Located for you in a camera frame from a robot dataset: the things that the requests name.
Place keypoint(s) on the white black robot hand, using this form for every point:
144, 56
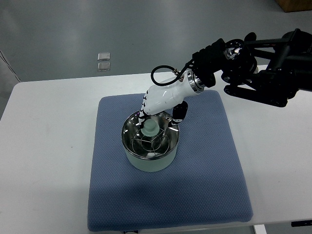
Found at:
160, 98

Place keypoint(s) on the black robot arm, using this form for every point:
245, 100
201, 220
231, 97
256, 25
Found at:
269, 71

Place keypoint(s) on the brown cardboard box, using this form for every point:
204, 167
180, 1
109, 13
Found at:
295, 5

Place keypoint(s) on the lower metal floor plate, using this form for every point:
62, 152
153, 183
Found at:
104, 66

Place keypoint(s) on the upper metal floor plate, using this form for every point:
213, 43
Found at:
103, 56

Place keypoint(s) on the metal floor plate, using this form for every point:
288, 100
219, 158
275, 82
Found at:
103, 56
104, 66

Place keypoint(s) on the blue mesh cushion mat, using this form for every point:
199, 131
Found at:
204, 184

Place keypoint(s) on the wire steaming rack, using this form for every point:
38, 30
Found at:
150, 146

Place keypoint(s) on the black bracket under table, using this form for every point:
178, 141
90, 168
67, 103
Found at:
302, 223

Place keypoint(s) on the green pot steel interior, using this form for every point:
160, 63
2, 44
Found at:
151, 161

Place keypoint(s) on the white table leg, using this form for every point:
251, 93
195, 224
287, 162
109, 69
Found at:
259, 229

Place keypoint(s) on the glass lid green knob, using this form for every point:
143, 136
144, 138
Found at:
151, 129

